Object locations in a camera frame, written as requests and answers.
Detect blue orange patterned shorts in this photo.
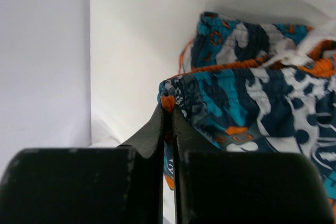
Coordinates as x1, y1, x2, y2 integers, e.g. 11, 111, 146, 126
157, 12, 335, 199

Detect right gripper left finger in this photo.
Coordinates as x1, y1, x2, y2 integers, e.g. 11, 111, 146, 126
1, 106, 164, 223

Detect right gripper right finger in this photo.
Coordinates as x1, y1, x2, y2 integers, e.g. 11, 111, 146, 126
172, 108, 334, 223

